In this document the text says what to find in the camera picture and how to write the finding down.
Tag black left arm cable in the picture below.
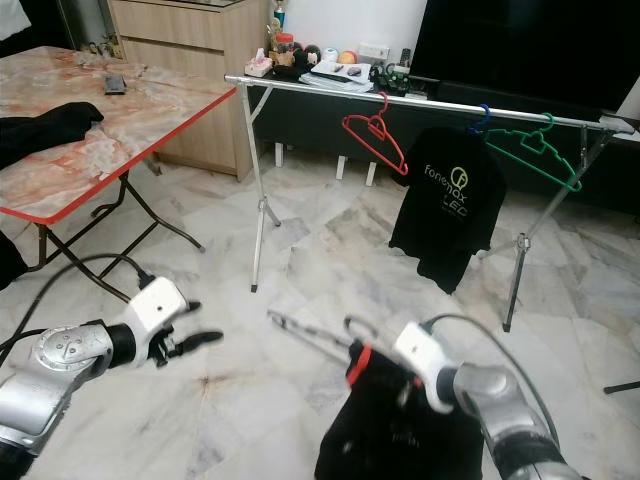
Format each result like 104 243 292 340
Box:
0 253 161 361

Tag light wooden cabinet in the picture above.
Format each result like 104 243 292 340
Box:
105 0 266 181

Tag stack of papers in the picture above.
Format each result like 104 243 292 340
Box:
300 60 371 91

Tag red plastic hanger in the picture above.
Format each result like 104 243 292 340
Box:
342 92 409 177

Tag blue plastic hanger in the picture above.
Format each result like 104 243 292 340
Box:
468 103 493 134

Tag black jacket red stripes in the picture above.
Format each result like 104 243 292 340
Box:
315 342 486 480

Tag black round plush toys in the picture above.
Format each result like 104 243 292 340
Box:
292 43 321 69

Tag pink white tissue box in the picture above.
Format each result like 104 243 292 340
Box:
243 54 271 79

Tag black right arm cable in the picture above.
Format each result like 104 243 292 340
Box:
420 313 561 441

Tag black logo T-shirt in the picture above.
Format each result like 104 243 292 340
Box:
388 127 508 296
0 100 106 171

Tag green plastic hanger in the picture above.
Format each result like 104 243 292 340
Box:
485 113 586 193

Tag white fabric bundle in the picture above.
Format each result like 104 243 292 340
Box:
0 0 26 41

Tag black television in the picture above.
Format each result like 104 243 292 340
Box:
408 0 640 119

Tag glass display shelf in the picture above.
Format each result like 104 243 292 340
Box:
57 0 116 56

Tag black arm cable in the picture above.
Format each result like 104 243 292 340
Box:
0 253 161 361
420 313 561 441

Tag red lid jar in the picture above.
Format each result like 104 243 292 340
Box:
271 32 294 68

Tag silver metal clothes rack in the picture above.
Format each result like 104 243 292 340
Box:
225 75 640 333

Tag black cloth piece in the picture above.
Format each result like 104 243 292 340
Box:
0 235 29 291

